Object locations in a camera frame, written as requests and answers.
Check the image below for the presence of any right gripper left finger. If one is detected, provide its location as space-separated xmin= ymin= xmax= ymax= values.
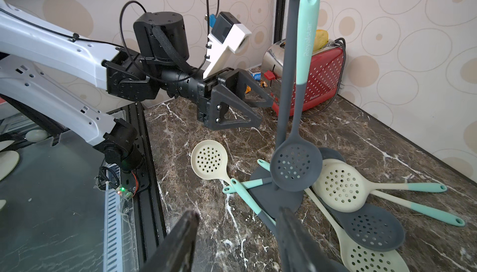
xmin=139 ymin=210 xmax=200 ymax=272

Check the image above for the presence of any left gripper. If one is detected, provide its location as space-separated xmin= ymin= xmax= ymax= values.
xmin=196 ymin=69 xmax=273 ymax=130

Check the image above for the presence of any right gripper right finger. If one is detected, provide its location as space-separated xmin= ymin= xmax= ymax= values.
xmin=277 ymin=207 xmax=348 ymax=272

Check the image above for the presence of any grey utensil rack stand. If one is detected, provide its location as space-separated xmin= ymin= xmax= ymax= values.
xmin=252 ymin=0 xmax=322 ymax=219

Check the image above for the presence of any grey skimmer teal handle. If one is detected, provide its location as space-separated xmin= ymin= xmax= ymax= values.
xmin=270 ymin=0 xmax=322 ymax=192

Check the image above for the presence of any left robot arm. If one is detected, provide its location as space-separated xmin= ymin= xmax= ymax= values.
xmin=1 ymin=2 xmax=273 ymax=171

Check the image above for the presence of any cream skimmer under grey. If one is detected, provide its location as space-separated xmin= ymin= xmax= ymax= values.
xmin=304 ymin=188 xmax=409 ymax=272

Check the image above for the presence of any cream skimmer upper pile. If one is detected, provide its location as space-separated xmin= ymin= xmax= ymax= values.
xmin=313 ymin=159 xmax=447 ymax=216

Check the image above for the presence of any grey skimmer under pile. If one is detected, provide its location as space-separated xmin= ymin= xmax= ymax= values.
xmin=319 ymin=148 xmax=406 ymax=252

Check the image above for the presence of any blue snack packet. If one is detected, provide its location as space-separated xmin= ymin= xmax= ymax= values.
xmin=252 ymin=72 xmax=262 ymax=81

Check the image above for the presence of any red chrome toaster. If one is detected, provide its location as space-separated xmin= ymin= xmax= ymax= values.
xmin=261 ymin=38 xmax=346 ymax=113

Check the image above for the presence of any right yellow toast slice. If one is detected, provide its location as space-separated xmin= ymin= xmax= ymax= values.
xmin=313 ymin=29 xmax=329 ymax=52

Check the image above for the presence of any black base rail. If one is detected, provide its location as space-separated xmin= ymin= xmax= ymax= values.
xmin=122 ymin=103 xmax=166 ymax=268

